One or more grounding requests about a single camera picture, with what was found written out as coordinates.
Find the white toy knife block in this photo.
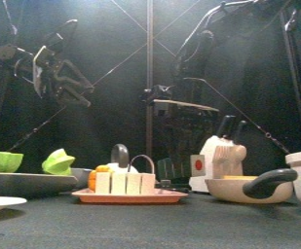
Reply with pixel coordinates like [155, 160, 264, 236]
[188, 134, 249, 193]

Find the salmon pink tray plate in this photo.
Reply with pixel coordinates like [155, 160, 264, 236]
[72, 187, 189, 205]

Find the white box with red spot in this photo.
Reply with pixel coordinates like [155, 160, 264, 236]
[189, 154, 208, 178]

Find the white toy bread slice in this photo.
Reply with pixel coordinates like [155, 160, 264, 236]
[112, 173, 128, 196]
[94, 172, 113, 196]
[127, 172, 143, 196]
[141, 172, 157, 196]

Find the white toy egg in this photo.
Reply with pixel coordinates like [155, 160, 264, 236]
[106, 161, 140, 175]

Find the yellow toy food slice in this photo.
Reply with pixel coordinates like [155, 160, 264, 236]
[223, 175, 260, 181]

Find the orange toy fruit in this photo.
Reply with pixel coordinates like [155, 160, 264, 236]
[86, 164, 112, 193]

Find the light green toy pepper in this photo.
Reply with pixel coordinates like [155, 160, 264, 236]
[41, 148, 77, 176]

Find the small grey bowl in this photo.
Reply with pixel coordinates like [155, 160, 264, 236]
[70, 167, 94, 190]

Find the green toy lettuce cup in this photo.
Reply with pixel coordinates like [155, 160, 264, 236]
[0, 151, 26, 173]

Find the dark grey flat pan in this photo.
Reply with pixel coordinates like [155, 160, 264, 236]
[0, 171, 80, 199]

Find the thin wire basket handle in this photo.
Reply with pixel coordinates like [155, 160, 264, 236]
[127, 154, 157, 175]

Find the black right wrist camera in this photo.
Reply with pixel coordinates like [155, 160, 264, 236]
[140, 84, 176, 104]

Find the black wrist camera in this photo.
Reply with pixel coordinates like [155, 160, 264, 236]
[140, 84, 176, 104]
[42, 18, 80, 54]

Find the black handled toy knife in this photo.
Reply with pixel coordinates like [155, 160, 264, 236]
[216, 114, 237, 139]
[231, 120, 249, 144]

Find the dark grey arched handle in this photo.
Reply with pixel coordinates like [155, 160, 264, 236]
[110, 143, 131, 169]

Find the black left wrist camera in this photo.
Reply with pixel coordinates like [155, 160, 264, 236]
[42, 18, 80, 54]

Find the cream pot with black handle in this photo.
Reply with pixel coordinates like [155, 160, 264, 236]
[205, 167, 300, 205]

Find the vertical metal frame pole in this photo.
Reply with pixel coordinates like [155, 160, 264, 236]
[147, 0, 156, 173]

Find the black frame post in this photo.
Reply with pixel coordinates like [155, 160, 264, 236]
[280, 9, 301, 151]

